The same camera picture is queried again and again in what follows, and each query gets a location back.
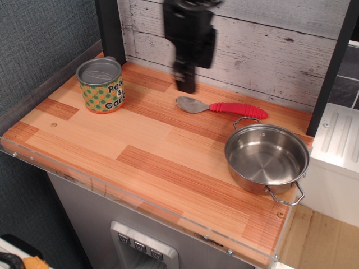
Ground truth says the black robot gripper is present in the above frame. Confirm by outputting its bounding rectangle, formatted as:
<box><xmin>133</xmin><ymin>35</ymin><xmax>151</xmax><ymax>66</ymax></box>
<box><xmin>163</xmin><ymin>1</ymin><xmax>217</xmax><ymax>94</ymax></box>

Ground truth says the red handled metal spoon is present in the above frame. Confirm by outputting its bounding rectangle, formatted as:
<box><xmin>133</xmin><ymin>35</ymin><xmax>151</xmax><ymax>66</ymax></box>
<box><xmin>176</xmin><ymin>96</ymin><xmax>269</xmax><ymax>119</ymax></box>

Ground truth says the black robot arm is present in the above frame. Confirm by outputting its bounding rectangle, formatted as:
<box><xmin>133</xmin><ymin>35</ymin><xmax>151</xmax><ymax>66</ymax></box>
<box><xmin>163</xmin><ymin>1</ymin><xmax>221</xmax><ymax>94</ymax></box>

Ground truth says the peas and carrots can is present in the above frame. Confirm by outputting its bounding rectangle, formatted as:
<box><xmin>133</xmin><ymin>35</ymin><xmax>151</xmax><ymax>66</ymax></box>
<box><xmin>76</xmin><ymin>56</ymin><xmax>126</xmax><ymax>114</ymax></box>

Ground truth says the white drainboard sink unit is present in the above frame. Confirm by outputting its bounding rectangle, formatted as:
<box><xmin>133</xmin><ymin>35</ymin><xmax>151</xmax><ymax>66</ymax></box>
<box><xmin>301</xmin><ymin>103</ymin><xmax>358</xmax><ymax>226</ymax></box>

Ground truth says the clear acrylic edge guard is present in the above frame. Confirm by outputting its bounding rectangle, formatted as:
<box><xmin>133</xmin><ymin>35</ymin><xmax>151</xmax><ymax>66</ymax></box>
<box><xmin>1</xmin><ymin>133</ymin><xmax>278</xmax><ymax>268</ymax></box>

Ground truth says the grey dispenser button panel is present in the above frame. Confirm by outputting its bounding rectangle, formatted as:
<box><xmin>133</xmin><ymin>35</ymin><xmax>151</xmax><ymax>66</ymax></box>
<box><xmin>110</xmin><ymin>221</ymin><xmax>180</xmax><ymax>268</ymax></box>

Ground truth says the orange object bottom left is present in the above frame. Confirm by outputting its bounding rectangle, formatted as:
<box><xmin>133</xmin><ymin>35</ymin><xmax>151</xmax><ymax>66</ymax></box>
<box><xmin>22</xmin><ymin>256</ymin><xmax>50</xmax><ymax>269</ymax></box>

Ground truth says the black vertical post left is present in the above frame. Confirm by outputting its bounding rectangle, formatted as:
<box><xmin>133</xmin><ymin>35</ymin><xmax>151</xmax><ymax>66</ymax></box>
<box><xmin>95</xmin><ymin>0</ymin><xmax>126</xmax><ymax>64</ymax></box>

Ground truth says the black vertical post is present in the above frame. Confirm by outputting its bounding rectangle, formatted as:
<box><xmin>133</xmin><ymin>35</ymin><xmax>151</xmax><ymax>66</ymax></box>
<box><xmin>306</xmin><ymin>0</ymin><xmax>358</xmax><ymax>137</ymax></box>
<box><xmin>95</xmin><ymin>0</ymin><xmax>126</xmax><ymax>64</ymax></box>

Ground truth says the silver two-handled pot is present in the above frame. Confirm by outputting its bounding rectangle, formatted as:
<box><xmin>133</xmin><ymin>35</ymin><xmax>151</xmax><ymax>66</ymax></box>
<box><xmin>224</xmin><ymin>118</ymin><xmax>310</xmax><ymax>206</ymax></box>

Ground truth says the black vertical post right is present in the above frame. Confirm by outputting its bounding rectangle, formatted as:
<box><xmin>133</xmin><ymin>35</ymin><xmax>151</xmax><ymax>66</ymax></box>
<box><xmin>306</xmin><ymin>0</ymin><xmax>358</xmax><ymax>137</ymax></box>

